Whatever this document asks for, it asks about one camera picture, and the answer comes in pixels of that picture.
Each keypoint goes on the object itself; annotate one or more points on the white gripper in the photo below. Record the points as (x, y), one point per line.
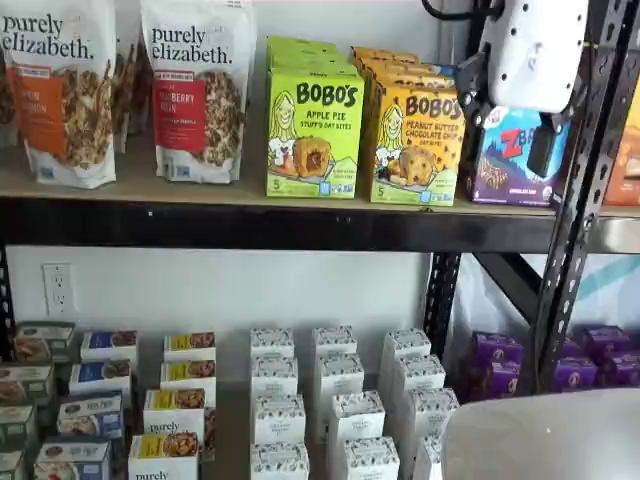
(535, 50)

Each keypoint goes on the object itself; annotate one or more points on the black metal shelf rack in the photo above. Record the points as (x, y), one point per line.
(250, 225)
(617, 237)

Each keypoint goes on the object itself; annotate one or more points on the green Bobo's apple pie box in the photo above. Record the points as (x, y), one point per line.
(315, 140)
(300, 44)
(300, 67)
(300, 56)

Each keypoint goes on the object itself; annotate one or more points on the blue white oatmeal box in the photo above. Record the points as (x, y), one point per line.
(72, 460)
(107, 345)
(90, 415)
(100, 377)

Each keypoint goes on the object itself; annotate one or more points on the green oatmeal box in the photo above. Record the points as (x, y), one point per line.
(27, 382)
(17, 425)
(11, 465)
(45, 340)

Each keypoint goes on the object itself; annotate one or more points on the blue purple Zbar box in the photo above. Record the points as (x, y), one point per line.
(505, 165)

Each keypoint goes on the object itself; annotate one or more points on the large orange snack box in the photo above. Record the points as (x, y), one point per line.
(625, 165)

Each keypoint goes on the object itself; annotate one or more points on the orange label granola bag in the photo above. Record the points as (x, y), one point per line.
(60, 100)

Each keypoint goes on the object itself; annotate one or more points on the white granola bag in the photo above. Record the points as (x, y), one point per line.
(7, 100)
(122, 100)
(140, 90)

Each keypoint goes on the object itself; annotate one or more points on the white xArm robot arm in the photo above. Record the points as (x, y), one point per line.
(540, 440)

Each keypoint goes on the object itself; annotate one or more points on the purple snack box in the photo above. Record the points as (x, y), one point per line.
(606, 339)
(620, 369)
(575, 375)
(497, 347)
(505, 380)

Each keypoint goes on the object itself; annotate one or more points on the white wall outlet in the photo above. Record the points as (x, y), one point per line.
(58, 289)

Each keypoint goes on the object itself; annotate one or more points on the yellow white granola box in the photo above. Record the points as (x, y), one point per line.
(172, 415)
(190, 345)
(162, 457)
(187, 375)

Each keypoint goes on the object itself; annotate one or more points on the light wooden shelf board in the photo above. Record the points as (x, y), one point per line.
(200, 192)

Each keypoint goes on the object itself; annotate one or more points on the white patterned pantry box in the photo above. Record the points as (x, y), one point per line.
(340, 372)
(419, 375)
(334, 341)
(427, 457)
(271, 342)
(279, 462)
(279, 420)
(432, 412)
(370, 460)
(274, 375)
(355, 420)
(406, 342)

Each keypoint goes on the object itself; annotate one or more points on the red label granola bag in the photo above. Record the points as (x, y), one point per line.
(195, 100)

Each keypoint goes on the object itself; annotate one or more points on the orange Bobo's peanut butter box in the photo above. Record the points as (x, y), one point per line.
(390, 64)
(380, 52)
(400, 76)
(415, 150)

